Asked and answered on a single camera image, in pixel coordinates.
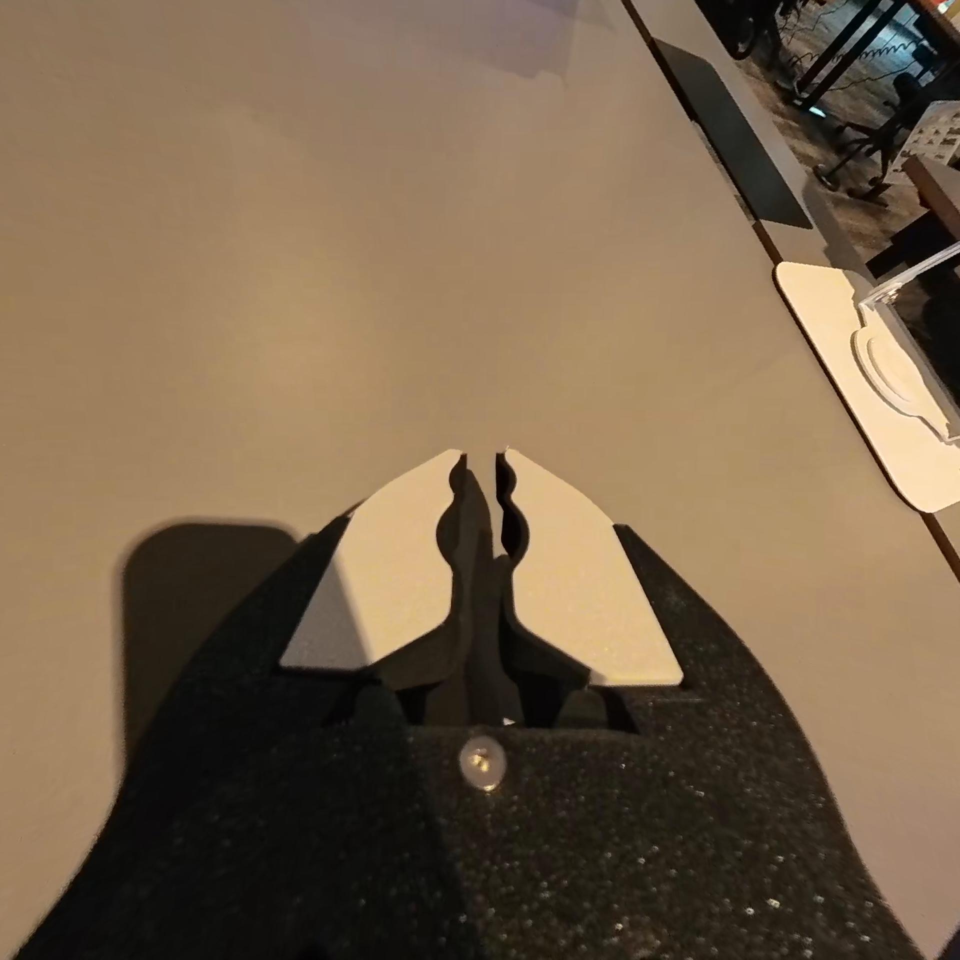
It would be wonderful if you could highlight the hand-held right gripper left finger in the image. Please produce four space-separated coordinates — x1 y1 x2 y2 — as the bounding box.
279 447 489 699

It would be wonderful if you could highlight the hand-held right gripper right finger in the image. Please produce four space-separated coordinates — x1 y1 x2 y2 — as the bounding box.
491 447 685 699

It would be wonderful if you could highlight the white sign stand base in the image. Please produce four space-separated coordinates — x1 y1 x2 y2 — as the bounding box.
774 260 960 515

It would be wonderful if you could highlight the clear acrylic sign holder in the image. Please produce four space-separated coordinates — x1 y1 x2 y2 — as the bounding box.
857 241 960 444

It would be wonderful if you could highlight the black flat desk panel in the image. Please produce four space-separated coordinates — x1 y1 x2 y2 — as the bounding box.
654 37 816 231

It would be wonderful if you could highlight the black office chair base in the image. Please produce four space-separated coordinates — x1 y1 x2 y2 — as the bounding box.
812 71 929 205

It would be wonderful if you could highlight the small printed paper sheet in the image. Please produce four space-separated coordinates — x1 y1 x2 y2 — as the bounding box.
898 101 960 162

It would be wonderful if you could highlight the black table frame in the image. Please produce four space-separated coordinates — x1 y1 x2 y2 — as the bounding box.
780 0 916 97

